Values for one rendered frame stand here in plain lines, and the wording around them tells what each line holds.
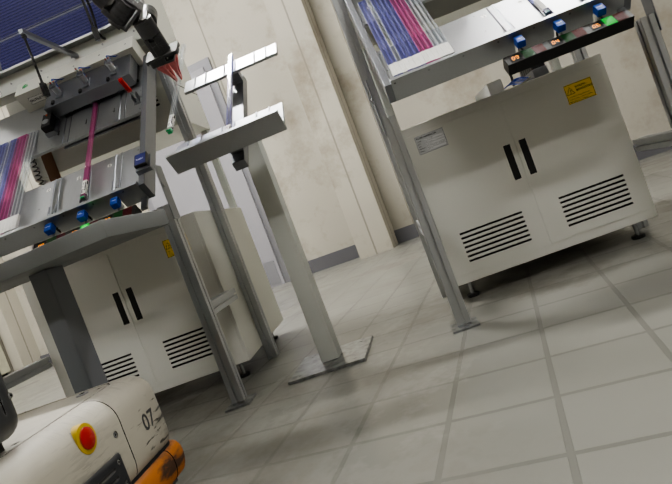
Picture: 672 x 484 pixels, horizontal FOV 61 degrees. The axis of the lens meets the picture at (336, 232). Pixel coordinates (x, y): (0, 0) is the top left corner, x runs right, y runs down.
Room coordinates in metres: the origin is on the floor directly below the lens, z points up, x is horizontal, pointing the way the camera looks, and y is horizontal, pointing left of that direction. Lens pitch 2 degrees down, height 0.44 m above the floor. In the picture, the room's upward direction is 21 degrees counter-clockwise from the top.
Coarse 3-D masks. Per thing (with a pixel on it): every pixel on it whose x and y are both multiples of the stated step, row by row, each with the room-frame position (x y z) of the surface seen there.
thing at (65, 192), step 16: (112, 160) 1.82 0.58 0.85; (128, 160) 1.80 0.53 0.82; (64, 176) 1.86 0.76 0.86; (80, 176) 1.83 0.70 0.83; (96, 176) 1.80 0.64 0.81; (112, 176) 1.77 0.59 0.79; (128, 176) 1.75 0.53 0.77; (32, 192) 1.86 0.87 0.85; (48, 192) 1.83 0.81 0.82; (64, 192) 1.80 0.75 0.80; (80, 192) 1.77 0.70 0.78; (96, 192) 1.75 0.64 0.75; (32, 208) 1.80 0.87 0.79; (48, 208) 1.76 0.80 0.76; (64, 208) 1.75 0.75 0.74
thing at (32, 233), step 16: (112, 192) 1.68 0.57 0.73; (128, 192) 1.69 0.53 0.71; (80, 208) 1.70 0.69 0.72; (96, 208) 1.72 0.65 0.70; (112, 208) 1.73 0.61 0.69; (32, 224) 1.71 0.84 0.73; (64, 224) 1.74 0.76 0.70; (80, 224) 1.75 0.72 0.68; (0, 240) 1.73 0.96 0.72; (16, 240) 1.75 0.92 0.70; (32, 240) 1.76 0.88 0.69; (0, 256) 1.78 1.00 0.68
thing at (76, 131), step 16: (112, 96) 2.07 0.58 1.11; (128, 96) 2.04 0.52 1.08; (32, 112) 2.19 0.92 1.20; (80, 112) 2.08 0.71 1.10; (112, 112) 2.00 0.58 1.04; (128, 112) 1.97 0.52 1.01; (0, 128) 2.19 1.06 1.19; (16, 128) 2.15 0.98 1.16; (32, 128) 2.12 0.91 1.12; (64, 128) 2.04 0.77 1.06; (80, 128) 2.01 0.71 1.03; (96, 128) 1.97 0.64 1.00; (112, 128) 2.02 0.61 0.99; (0, 144) 2.12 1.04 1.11; (48, 144) 2.01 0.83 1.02; (64, 144) 1.98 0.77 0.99
